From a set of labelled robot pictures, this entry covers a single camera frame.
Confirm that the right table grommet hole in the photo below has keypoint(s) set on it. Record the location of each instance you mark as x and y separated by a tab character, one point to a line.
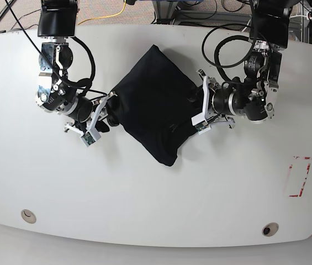
270	229

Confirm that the table grommet hole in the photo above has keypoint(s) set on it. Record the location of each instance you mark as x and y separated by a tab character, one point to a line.
270	229
28	216

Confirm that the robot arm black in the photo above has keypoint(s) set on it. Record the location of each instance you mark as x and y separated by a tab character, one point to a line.
253	97
56	93

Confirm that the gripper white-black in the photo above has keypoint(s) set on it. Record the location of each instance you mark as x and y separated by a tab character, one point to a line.
87	115
210	116

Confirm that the black t-shirt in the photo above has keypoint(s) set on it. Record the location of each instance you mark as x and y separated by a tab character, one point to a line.
155	103

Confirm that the red tape rectangle marking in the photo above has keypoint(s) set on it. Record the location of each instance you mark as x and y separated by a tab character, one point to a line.
297	176

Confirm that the left table grommet hole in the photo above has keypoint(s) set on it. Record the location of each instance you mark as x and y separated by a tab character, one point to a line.
28	216

